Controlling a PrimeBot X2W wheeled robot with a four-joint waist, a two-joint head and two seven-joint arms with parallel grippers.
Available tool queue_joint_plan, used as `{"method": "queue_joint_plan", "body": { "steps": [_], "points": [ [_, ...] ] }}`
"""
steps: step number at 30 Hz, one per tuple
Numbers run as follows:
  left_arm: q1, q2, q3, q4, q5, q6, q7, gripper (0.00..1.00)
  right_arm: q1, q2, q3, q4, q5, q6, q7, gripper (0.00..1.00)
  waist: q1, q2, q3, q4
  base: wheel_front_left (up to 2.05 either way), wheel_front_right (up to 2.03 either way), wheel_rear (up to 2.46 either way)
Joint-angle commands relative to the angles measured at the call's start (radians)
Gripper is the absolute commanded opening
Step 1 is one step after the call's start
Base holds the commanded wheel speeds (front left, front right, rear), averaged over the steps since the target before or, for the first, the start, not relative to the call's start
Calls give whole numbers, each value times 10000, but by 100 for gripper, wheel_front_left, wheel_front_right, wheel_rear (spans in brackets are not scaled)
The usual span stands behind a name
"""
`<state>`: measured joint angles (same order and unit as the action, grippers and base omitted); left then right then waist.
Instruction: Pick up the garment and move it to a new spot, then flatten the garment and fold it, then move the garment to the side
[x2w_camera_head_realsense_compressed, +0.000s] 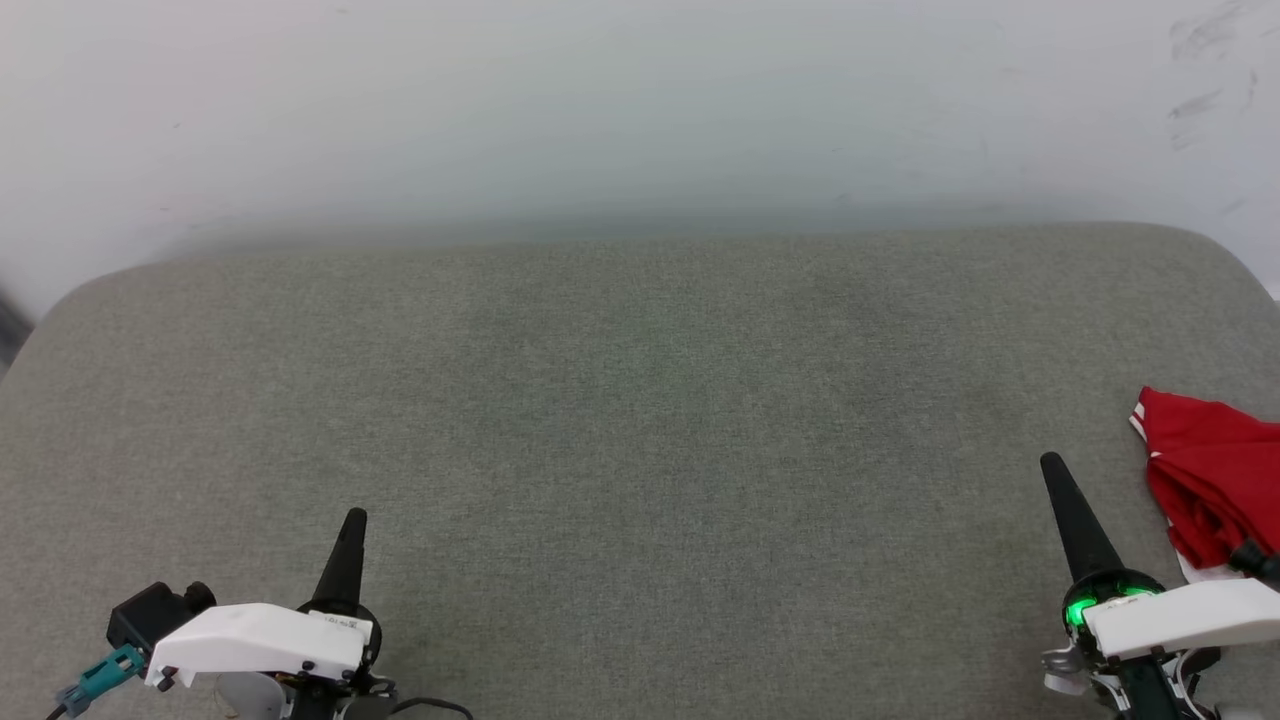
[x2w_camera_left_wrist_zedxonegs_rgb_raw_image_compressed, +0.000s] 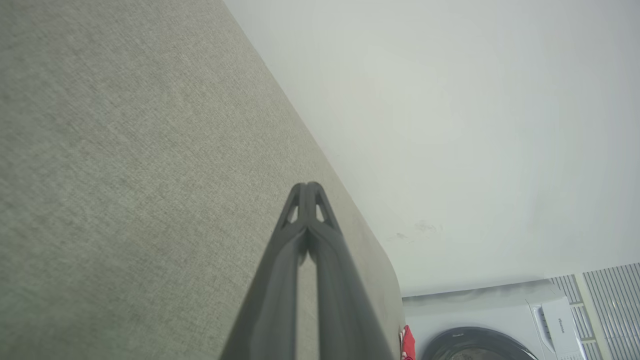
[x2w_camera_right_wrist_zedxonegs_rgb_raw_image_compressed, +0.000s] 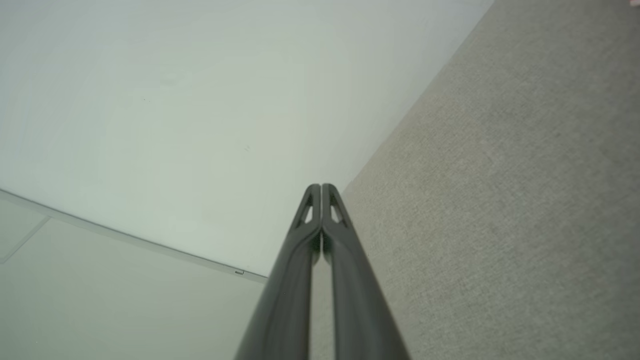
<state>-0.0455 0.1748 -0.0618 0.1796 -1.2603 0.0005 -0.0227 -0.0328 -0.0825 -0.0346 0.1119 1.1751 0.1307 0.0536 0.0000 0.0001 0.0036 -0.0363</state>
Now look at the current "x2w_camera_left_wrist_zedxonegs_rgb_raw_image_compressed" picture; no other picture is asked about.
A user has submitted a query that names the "dark round washing machine door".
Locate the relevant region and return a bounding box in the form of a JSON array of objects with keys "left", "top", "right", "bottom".
[{"left": 420, "top": 326, "right": 542, "bottom": 360}]

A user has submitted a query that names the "grey ribbed panel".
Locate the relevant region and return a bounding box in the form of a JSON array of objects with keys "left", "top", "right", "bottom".
[{"left": 549, "top": 262, "right": 640, "bottom": 360}]

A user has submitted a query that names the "red and white t-shirt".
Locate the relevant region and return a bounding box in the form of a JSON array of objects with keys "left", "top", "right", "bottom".
[{"left": 398, "top": 324, "right": 417, "bottom": 360}]

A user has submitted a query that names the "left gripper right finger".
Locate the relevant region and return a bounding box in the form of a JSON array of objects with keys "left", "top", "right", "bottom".
[{"left": 306, "top": 181, "right": 397, "bottom": 360}]

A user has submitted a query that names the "grey fabric sofa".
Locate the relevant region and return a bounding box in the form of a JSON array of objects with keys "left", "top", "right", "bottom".
[{"left": 0, "top": 0, "right": 407, "bottom": 360}]

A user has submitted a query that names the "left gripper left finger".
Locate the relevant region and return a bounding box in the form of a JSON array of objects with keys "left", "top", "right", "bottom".
[{"left": 219, "top": 182, "right": 309, "bottom": 360}]

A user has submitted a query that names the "white washing machine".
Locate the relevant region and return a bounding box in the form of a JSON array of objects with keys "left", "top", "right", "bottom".
[{"left": 402, "top": 279, "right": 590, "bottom": 360}]

